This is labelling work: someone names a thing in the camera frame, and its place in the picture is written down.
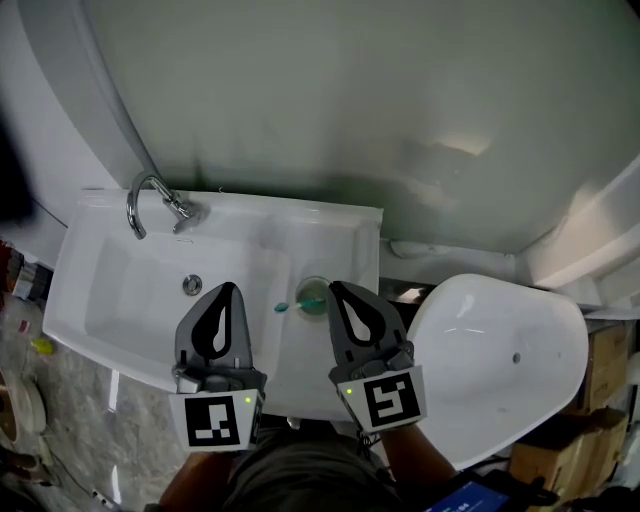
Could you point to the white sliding door frame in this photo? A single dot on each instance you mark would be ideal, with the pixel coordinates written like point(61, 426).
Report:
point(590, 240)

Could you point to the round beige bucket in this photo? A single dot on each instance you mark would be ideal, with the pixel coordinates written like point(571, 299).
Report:
point(22, 410)

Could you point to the white oval bathtub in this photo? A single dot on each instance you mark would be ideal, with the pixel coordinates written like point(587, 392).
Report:
point(490, 360)

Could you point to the person's left forearm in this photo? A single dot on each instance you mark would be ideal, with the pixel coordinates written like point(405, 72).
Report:
point(197, 482)

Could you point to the person's grey shorts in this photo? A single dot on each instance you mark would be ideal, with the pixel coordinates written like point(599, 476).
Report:
point(310, 480)

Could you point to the grey cup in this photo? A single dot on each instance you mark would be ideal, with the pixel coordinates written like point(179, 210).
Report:
point(312, 290)

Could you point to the large cardboard box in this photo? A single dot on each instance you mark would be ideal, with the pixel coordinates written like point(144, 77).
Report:
point(565, 460)

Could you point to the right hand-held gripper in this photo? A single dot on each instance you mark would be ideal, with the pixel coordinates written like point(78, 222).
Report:
point(392, 405)

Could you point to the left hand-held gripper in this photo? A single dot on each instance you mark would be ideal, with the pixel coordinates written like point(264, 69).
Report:
point(212, 420)

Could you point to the white ceramic washbasin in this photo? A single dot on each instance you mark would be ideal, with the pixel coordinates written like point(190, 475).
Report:
point(140, 300)

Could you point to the frosted glass panel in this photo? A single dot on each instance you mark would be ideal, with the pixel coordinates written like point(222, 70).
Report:
point(350, 100)

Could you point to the black device with blue screen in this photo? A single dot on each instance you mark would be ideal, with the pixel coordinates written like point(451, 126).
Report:
point(475, 500)

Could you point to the chrome faucet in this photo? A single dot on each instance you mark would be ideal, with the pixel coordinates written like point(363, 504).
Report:
point(135, 210)

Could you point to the small yellow object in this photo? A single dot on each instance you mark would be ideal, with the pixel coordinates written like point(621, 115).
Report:
point(41, 346)

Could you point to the small red object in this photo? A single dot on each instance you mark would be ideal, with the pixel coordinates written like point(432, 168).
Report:
point(25, 326)

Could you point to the chrome washbasin drain plug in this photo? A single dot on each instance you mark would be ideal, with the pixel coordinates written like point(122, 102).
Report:
point(192, 284)

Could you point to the small cardboard box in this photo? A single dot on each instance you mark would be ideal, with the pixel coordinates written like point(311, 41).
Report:
point(605, 365)

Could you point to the teal and white toothbrush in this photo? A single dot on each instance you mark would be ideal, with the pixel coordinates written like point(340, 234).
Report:
point(305, 303)

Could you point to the person's right forearm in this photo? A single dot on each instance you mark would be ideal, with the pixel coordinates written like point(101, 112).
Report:
point(415, 455)

